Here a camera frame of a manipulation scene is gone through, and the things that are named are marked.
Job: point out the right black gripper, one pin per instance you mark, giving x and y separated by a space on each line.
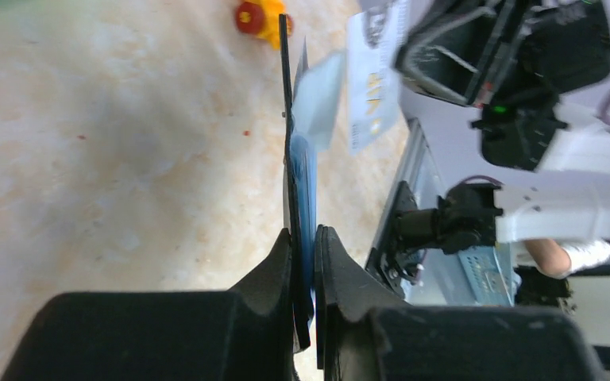
557 49

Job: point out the white credit card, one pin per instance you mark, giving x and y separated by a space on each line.
374 37

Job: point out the yellow toy block car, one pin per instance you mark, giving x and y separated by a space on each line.
260 19

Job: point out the person's forearm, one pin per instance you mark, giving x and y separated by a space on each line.
560 259

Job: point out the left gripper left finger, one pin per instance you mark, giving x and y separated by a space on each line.
243 333

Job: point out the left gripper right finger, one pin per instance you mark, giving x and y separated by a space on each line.
365 332

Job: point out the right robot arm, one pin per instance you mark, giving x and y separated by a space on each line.
481 214

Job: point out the black leather card holder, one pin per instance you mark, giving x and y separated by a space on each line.
311 102

